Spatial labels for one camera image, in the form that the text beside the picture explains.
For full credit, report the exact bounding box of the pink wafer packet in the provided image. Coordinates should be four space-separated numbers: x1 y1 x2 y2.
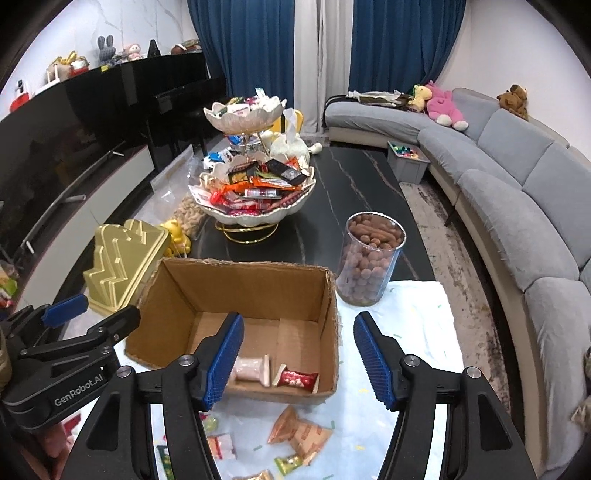
229 354 270 388

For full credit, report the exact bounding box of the red candy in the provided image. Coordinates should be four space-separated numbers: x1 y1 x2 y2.
271 364 320 394

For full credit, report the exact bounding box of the tan biscuit snack bag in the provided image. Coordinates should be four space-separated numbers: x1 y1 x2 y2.
266 405 334 465

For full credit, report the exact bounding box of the dark green cracker packet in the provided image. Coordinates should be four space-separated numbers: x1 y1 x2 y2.
156 444 174 480

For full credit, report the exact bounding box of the small green candy packet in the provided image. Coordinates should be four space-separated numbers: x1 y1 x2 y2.
273 454 304 476

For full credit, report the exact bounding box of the gold candy bar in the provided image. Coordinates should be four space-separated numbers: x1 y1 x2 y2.
232 469 274 480

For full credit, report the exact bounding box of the green matcha candy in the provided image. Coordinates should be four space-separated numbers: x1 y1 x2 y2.
199 413 218 436

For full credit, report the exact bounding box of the clear packet yellow cake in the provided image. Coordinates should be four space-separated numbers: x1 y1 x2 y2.
207 433 236 460

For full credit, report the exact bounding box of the brown cardboard box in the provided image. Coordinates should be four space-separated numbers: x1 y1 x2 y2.
125 258 339 405

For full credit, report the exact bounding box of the gold lid candy jar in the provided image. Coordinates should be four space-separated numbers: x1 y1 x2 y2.
83 219 170 316

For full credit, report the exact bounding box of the bag of peanuts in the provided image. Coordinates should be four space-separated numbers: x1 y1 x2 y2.
172 194 207 239

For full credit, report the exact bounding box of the clear jar of nuts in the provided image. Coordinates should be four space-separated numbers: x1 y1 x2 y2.
335 211 407 306

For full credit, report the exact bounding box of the white two-tier snack bowl stand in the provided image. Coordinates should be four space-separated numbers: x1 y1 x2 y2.
189 88 322 245

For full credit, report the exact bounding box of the grey storage bin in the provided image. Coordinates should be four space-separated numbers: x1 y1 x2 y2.
388 140 431 184

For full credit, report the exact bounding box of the black television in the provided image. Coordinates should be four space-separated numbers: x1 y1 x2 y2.
0 50 213 259

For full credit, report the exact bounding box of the grey sectional sofa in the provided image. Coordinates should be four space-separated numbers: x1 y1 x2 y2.
324 88 590 479

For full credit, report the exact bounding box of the grey bunny plush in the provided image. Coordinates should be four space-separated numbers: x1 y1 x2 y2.
97 35 116 66

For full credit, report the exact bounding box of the pink plush toy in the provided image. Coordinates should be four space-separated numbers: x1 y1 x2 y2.
426 81 469 132

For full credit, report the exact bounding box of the yellow plush toy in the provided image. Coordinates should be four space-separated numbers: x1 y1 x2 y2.
407 85 433 112

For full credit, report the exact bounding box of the blue curtain left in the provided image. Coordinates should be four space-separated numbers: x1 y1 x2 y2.
187 0 296 106

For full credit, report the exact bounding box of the blue curtain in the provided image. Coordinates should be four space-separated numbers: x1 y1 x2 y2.
187 0 296 106
349 0 467 92

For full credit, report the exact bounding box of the brown plush toy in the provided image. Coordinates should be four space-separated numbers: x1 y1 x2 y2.
497 84 529 121

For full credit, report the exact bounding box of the blue curtain right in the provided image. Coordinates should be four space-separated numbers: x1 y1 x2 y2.
349 0 467 92

